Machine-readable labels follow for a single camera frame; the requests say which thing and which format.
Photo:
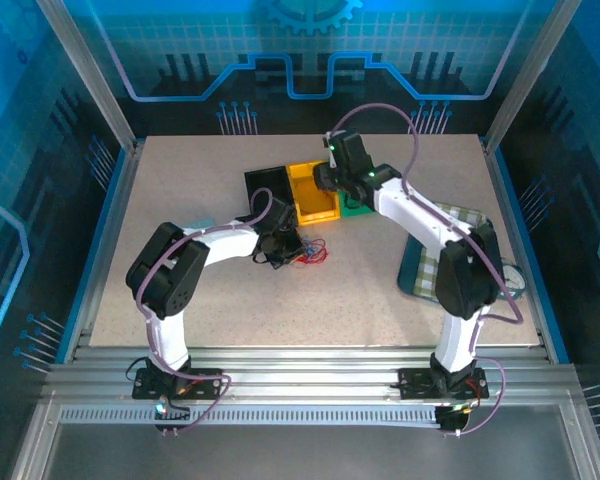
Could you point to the aluminium mounting rail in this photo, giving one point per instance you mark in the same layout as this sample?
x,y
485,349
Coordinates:
x,y
305,370

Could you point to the green white checked cloth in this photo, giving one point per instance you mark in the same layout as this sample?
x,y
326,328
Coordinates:
x,y
425,270

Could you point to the black plastic bin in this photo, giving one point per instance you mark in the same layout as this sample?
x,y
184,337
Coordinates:
x,y
265,182

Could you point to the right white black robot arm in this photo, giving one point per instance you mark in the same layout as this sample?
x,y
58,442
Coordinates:
x,y
415,210

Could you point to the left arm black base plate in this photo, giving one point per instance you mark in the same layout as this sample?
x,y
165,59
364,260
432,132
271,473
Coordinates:
x,y
205,377

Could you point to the aluminium frame post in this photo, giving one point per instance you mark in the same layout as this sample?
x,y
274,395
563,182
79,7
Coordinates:
x,y
530,70
92,75

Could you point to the small black controller board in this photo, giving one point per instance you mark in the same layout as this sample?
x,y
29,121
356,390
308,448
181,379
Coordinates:
x,y
172,412
455,420

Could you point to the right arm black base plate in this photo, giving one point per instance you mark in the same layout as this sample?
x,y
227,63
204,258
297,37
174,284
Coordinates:
x,y
415,382

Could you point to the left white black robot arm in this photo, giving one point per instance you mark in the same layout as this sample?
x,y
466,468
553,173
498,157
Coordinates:
x,y
230,245

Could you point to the green plastic bin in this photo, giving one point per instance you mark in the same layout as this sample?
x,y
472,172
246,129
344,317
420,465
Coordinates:
x,y
352,212

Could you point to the yellow plastic bin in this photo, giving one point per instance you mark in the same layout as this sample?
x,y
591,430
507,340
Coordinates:
x,y
305,185

